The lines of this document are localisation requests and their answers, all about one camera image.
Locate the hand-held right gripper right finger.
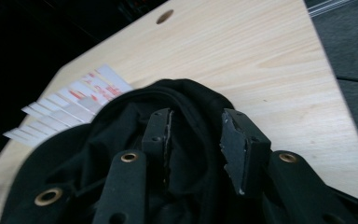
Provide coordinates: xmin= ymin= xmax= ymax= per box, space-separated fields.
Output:
xmin=219 ymin=107 xmax=272 ymax=196

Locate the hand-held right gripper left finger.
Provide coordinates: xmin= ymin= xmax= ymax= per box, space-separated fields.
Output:
xmin=141 ymin=107 xmax=174 ymax=189

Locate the black cloth garment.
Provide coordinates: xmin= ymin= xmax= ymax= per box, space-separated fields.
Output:
xmin=0 ymin=78 xmax=358 ymax=224

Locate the white paper strips red print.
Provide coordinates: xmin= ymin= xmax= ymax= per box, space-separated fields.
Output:
xmin=3 ymin=63 xmax=134 ymax=147

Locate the black cable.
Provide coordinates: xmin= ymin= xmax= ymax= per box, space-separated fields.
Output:
xmin=336 ymin=75 xmax=358 ymax=86

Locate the white cable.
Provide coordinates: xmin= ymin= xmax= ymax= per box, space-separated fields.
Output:
xmin=307 ymin=0 xmax=358 ymax=18

